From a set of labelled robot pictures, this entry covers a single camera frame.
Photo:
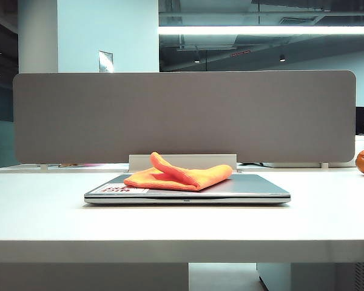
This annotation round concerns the orange microfiber rag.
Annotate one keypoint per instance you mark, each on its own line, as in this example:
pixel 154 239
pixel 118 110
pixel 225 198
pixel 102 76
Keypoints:
pixel 182 179

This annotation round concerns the silver closed laptop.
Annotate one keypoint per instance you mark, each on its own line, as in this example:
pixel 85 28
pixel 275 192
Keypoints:
pixel 245 189

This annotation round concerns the grey fabric desk divider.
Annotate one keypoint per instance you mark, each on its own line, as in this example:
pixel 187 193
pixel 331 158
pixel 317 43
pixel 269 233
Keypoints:
pixel 182 115

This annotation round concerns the white red-lettered sticker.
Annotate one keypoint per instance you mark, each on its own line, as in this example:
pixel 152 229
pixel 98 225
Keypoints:
pixel 121 191

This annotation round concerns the long ceiling light strip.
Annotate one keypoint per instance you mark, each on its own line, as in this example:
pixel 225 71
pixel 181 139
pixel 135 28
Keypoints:
pixel 267 30

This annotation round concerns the white wall poster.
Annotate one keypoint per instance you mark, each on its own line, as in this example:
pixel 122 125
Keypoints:
pixel 105 61

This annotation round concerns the white divider mounting bracket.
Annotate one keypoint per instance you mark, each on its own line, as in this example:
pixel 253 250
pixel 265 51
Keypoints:
pixel 324 165
pixel 43 166

